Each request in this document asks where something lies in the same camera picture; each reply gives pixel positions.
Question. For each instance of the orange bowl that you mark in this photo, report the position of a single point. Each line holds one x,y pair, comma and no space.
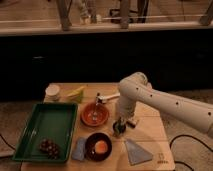
102,115

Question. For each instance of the white paper cup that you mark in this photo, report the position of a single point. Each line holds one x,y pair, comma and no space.
53,92

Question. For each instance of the pine cone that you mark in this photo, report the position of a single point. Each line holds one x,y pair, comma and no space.
50,148

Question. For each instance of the blue cloth right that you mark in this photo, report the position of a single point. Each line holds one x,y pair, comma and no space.
136,153

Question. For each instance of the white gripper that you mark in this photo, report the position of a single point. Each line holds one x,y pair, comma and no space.
122,118

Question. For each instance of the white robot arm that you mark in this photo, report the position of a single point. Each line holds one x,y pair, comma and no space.
134,88

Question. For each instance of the yellow green sponge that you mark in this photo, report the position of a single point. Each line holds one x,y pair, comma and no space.
76,95

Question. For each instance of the orange egg-like ball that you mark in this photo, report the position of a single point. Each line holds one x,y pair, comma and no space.
101,147

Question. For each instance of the wooden brush block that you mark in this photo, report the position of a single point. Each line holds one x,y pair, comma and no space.
132,122

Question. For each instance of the dark brown bowl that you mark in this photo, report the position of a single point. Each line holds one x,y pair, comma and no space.
90,147

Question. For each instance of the green plastic tray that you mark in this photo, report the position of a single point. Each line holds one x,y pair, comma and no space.
50,121

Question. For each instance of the small metal cup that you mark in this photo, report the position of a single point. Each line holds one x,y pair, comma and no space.
117,134

